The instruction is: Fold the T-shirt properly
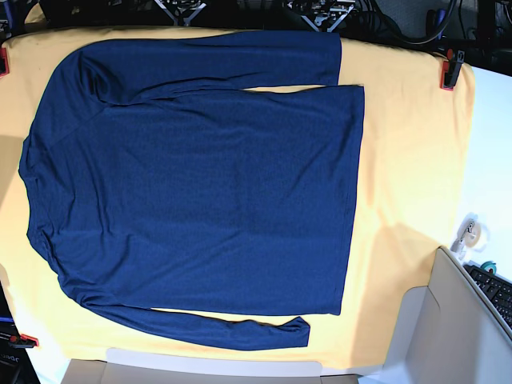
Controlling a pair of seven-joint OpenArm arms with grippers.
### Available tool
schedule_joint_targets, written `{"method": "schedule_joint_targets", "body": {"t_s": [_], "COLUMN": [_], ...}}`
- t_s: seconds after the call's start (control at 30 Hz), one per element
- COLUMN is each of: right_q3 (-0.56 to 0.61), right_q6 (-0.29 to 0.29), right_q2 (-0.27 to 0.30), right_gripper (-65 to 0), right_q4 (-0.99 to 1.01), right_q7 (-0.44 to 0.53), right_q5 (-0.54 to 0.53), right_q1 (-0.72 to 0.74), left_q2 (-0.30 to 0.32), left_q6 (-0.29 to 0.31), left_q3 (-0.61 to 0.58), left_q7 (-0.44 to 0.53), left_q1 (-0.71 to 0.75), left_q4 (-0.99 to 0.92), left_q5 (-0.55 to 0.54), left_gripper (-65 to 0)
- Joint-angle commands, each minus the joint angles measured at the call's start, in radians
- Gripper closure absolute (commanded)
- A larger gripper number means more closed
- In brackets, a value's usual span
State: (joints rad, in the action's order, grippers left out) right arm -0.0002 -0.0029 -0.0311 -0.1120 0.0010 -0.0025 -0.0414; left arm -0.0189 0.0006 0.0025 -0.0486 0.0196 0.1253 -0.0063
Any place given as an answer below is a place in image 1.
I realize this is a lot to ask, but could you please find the blue long-sleeve T-shirt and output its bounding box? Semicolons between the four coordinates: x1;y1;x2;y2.
19;31;365;350

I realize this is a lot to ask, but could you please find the aluminium arm base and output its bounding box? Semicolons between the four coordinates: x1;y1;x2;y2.
284;0;356;32
154;0;207;26

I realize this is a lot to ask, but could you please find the clear tape roll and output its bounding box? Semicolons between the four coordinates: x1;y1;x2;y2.
450;213;490;254

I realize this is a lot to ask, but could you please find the red clamp top right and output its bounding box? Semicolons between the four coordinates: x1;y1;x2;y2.
440;49;466;91

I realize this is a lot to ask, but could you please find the red clamp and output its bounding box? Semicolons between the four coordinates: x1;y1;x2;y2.
8;334;39;349
0;48;10;77
440;49;466;91

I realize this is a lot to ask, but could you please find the cardboard box right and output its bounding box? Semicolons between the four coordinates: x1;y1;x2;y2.
380;247;511;383

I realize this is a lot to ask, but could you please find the teal tape roll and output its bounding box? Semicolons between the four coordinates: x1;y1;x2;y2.
480;261;497;274

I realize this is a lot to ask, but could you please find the black keyboard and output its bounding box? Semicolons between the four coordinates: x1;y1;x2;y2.
464;265;512;326

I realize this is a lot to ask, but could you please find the red clamp bottom left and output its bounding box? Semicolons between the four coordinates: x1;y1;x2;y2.
8;334;39;349

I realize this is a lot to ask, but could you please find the red clamp top left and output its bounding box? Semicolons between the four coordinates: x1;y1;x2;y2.
0;48;10;77

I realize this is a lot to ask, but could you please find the black cable bundle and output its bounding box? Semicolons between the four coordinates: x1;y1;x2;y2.
351;0;481;49

